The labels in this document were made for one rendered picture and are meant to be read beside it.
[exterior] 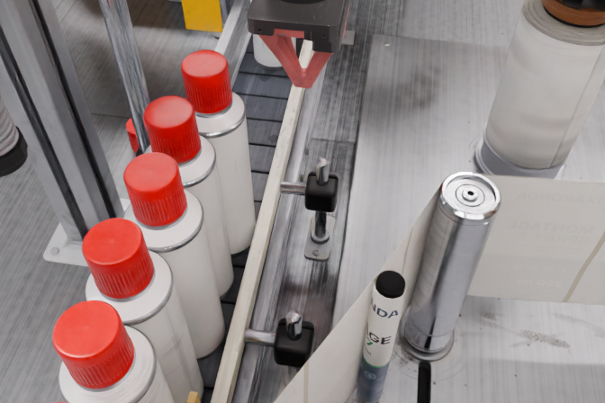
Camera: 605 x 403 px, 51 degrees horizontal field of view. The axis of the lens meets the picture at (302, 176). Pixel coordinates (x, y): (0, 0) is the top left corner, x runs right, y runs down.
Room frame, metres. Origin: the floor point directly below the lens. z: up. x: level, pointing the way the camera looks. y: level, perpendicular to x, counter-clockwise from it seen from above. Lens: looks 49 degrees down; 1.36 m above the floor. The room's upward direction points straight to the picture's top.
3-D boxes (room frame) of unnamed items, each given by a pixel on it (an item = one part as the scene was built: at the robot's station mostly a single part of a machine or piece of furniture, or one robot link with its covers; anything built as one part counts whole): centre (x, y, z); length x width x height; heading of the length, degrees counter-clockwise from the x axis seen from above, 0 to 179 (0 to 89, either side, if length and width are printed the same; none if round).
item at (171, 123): (0.30, 0.09, 0.98); 0.05 x 0.05 x 0.20
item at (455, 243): (0.25, -0.10, 0.97); 0.05 x 0.05 x 0.19
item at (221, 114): (0.35, 0.07, 0.98); 0.05 x 0.05 x 0.20
